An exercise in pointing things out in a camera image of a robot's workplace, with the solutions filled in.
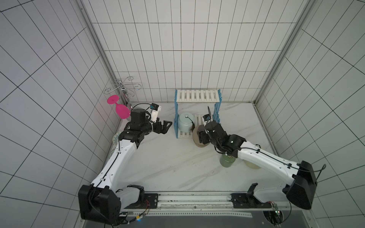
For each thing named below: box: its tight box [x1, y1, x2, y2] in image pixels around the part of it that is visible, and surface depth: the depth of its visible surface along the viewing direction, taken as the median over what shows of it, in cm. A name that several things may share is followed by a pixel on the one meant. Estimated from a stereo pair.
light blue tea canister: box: [178, 112, 195, 133], surface depth 94 cm
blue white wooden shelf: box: [173, 88, 223, 140], surface depth 90 cm
